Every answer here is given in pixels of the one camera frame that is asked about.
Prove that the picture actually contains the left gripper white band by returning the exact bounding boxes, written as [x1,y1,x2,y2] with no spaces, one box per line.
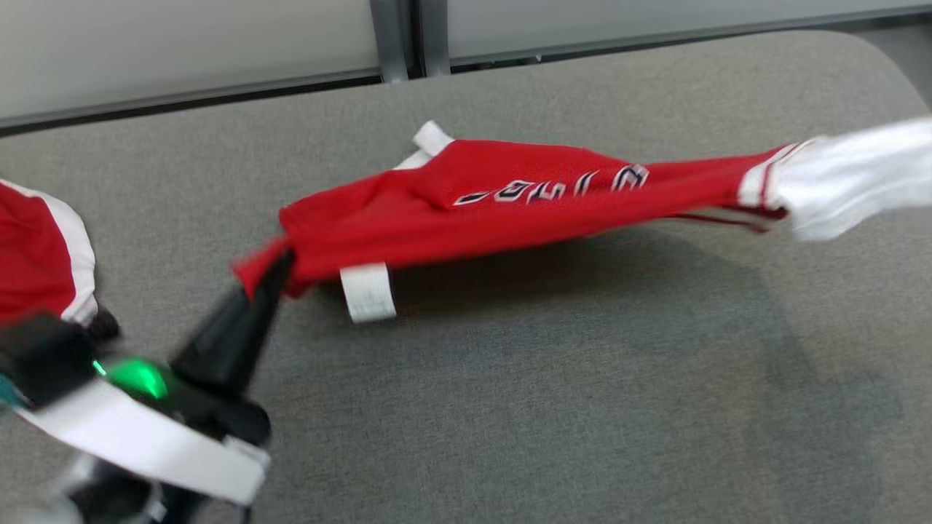
[15,251,296,507]

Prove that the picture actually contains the red shorts with white trim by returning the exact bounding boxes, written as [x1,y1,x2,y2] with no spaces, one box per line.
[0,178,99,328]

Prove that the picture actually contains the red white lettered jersey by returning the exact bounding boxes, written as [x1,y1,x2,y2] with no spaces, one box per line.
[233,116,932,325]

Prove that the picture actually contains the grey partition base rail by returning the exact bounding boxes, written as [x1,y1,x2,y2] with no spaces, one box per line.
[448,4,932,74]
[0,69,383,135]

